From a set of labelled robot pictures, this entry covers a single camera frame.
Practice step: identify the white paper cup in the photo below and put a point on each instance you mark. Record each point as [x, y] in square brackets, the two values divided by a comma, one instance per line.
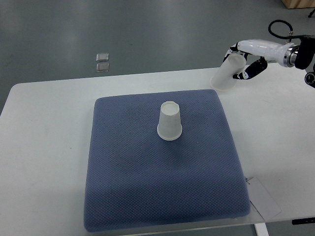
[223, 79]
[169, 126]

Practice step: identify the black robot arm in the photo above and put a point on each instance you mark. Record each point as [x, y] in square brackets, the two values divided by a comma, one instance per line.
[304, 57]

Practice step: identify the wooden box corner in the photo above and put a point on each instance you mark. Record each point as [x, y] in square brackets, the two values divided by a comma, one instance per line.
[298, 4]

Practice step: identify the black tripod leg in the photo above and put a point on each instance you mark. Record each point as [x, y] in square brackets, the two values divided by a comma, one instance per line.
[311, 13]

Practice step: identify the white paper tag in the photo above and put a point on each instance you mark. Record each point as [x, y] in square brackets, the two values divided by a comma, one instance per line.
[262, 200]

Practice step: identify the upper metal floor plate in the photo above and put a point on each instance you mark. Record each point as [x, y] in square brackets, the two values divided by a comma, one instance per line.
[102, 57]

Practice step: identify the black table control panel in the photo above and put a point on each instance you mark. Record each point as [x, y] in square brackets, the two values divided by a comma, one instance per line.
[303, 221]

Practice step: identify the white table leg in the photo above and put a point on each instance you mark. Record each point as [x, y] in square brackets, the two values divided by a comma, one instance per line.
[261, 229]

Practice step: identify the blue textured cushion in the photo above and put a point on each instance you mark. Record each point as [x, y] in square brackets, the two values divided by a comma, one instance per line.
[137, 179]

